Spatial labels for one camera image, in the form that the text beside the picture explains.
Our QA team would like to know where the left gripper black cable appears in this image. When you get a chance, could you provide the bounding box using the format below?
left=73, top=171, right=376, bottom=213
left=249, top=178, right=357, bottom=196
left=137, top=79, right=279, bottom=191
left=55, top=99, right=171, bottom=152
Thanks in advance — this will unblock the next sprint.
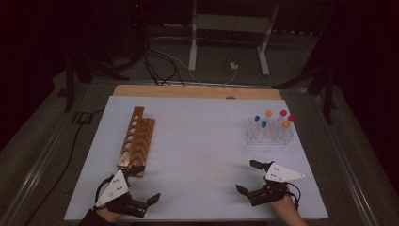
left=93, top=174, right=115, bottom=209

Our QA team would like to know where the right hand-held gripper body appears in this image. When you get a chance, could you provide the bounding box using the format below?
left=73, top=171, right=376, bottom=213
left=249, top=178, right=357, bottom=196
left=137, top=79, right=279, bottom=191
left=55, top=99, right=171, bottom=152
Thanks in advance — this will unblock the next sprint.
left=247, top=161, right=306, bottom=207

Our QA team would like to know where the black floor cable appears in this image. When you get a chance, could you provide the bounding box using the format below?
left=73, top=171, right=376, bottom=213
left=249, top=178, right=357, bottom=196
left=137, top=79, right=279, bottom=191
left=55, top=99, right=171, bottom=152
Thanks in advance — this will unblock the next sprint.
left=24, top=108, right=105, bottom=226

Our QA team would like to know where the white cable with plug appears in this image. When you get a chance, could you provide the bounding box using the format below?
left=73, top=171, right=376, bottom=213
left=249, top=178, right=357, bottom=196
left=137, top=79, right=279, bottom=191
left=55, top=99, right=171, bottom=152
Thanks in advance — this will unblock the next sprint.
left=150, top=35, right=240, bottom=86

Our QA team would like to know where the metal floor rail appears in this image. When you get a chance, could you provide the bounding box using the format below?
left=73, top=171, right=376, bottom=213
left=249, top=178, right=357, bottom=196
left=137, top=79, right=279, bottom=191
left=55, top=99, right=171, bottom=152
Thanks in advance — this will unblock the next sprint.
left=0, top=79, right=95, bottom=226
left=309, top=90, right=382, bottom=226

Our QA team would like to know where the orange-capped test tube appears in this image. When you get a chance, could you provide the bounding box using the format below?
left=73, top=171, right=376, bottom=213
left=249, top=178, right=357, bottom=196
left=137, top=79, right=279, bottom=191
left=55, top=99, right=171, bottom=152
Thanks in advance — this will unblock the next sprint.
left=279, top=121, right=290, bottom=139
left=263, top=109, right=274, bottom=127

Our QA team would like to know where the white metal stand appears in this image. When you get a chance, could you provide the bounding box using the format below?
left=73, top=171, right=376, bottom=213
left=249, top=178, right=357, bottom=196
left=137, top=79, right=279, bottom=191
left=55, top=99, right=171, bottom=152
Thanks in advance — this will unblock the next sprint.
left=187, top=0, right=280, bottom=77

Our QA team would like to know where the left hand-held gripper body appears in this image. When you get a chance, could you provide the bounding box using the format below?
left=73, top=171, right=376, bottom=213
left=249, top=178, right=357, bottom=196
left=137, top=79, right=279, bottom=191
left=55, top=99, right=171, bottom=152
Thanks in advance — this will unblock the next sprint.
left=94, top=169, right=149, bottom=219

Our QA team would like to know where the white table mat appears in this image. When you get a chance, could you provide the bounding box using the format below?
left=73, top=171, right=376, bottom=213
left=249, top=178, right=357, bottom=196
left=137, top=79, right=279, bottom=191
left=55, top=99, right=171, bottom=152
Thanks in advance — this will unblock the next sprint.
left=63, top=95, right=329, bottom=222

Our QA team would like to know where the black stand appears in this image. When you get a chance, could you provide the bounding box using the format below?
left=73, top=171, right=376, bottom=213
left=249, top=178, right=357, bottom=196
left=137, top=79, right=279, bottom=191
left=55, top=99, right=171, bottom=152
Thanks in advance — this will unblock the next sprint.
left=272, top=29, right=339, bottom=125
left=63, top=51, right=130, bottom=113

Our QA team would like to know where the person's right hand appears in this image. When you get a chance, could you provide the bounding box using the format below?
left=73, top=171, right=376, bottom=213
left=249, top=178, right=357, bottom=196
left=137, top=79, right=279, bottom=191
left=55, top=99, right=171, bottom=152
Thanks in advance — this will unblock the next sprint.
left=268, top=193, right=299, bottom=218

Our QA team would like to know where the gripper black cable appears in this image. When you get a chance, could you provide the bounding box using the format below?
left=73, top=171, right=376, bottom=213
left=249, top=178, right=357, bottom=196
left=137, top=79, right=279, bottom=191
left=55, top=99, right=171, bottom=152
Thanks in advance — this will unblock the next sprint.
left=93, top=174, right=115, bottom=209
left=285, top=181, right=302, bottom=210

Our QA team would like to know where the black cable bundle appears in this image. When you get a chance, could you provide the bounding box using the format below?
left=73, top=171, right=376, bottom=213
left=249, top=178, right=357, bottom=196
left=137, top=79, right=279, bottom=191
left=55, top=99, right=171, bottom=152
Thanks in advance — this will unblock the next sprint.
left=141, top=39, right=186, bottom=88

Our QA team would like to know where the wooden test tube rack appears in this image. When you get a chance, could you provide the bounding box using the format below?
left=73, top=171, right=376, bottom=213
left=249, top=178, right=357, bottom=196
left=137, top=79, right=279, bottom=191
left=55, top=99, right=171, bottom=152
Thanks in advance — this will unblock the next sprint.
left=116, top=105, right=156, bottom=179

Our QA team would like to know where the person's left hand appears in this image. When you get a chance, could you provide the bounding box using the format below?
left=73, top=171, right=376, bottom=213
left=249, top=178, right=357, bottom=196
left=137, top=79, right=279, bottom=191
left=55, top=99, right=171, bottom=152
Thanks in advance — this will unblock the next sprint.
left=96, top=206, right=124, bottom=223

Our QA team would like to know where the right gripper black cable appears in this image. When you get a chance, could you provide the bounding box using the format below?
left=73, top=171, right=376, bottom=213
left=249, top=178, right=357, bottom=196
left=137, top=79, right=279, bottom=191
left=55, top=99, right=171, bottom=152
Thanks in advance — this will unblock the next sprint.
left=285, top=181, right=302, bottom=210

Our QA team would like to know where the clear plastic test tube rack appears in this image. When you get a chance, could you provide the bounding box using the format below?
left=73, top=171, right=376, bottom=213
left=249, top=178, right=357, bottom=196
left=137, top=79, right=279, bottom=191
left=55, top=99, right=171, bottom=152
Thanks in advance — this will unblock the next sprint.
left=245, top=116, right=295, bottom=146

